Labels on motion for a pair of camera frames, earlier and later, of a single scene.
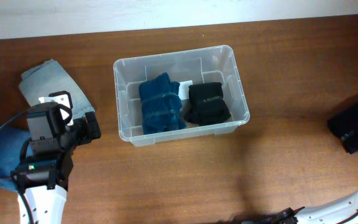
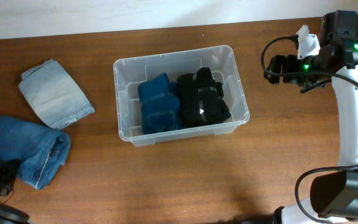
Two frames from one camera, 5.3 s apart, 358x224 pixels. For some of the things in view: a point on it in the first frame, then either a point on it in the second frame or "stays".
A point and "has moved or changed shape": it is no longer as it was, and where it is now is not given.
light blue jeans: (39, 81) stays
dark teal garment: (161, 107) stays
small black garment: (206, 104) stays
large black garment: (355, 122) has moved or changed shape
